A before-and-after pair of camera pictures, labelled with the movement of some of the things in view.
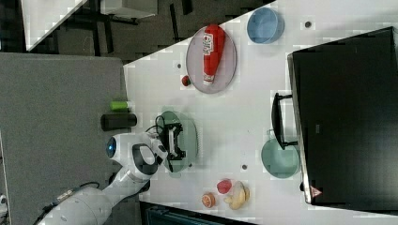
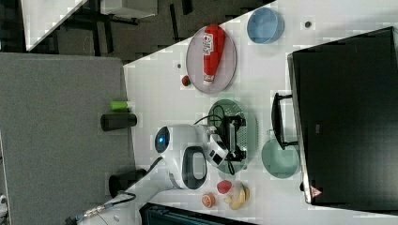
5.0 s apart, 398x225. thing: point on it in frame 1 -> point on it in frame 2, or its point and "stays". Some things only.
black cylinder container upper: (110, 121) stays
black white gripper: (168, 135) -> (223, 143)
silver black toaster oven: (343, 115) stays
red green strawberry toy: (223, 187) stays
